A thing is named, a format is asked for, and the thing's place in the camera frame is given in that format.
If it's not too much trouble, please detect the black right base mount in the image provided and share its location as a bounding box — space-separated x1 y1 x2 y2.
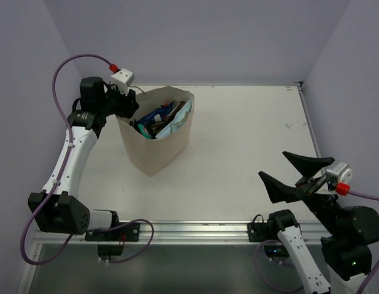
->
247 214 289 261

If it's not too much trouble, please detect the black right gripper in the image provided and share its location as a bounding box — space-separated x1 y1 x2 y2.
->
260 149 344 235

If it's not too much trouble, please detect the aluminium mounting rail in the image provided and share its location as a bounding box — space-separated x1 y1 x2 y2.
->
33 220 329 245

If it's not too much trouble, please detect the brown paper bag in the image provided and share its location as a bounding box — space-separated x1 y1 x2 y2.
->
117 86 195 176

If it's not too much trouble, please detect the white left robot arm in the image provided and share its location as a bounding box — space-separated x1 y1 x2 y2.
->
28 77 139 241

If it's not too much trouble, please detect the dark brown chip bag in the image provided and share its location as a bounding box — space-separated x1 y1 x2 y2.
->
145 101 186 139

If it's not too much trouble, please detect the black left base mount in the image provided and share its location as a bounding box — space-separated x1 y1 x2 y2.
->
85 222 140 260

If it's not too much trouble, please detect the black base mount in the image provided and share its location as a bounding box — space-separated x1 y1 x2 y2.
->
247 214 289 261
85 222 140 260

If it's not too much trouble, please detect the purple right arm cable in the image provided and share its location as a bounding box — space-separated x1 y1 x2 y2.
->
253 183 379 294

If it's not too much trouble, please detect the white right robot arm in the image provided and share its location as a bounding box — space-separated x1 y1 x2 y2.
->
248 151 379 293

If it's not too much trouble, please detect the teal snack bag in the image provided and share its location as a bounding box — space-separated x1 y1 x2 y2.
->
134 123 154 140

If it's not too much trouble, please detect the blue white snack bag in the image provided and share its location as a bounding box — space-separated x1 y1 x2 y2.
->
136 102 174 124

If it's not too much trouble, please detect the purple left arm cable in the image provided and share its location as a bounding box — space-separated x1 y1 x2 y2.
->
21 53 155 265

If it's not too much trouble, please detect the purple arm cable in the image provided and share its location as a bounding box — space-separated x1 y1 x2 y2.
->
253 183 379 294
21 53 155 265

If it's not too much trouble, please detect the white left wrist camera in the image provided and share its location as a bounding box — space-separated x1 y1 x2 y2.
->
110 69 135 94

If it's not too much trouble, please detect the light blue snack bag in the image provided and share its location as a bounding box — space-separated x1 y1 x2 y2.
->
155 100 192 139

